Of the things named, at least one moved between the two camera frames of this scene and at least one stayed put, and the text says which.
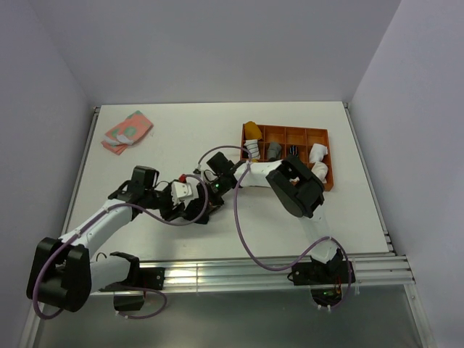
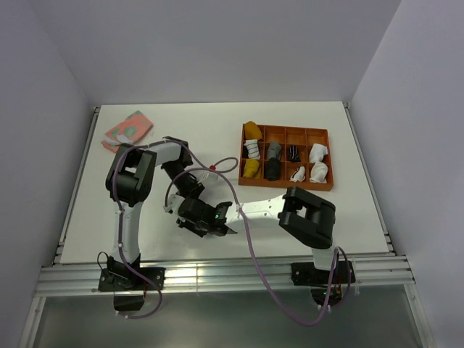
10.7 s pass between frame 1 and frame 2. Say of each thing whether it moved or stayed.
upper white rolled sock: stayed
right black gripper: moved
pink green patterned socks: stayed
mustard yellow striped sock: stayed
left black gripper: moved
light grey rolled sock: stayed
